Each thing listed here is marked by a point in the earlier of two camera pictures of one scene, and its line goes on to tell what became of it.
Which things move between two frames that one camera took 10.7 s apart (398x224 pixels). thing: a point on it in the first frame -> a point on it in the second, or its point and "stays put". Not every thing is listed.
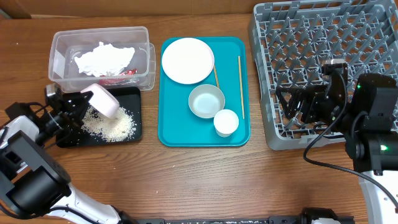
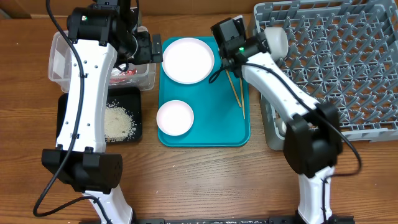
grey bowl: (205, 100) -> (277, 42)
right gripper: (308, 106) -> (230, 66)
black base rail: (313, 216) stays put
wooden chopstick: (217, 79) -> (233, 88)
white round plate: (188, 60) stays put
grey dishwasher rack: (292, 39) stays put
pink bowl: (102, 101) -> (175, 117)
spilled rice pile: (117, 129) stays put
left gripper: (71, 100) -> (148, 54)
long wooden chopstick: (242, 96) stays put
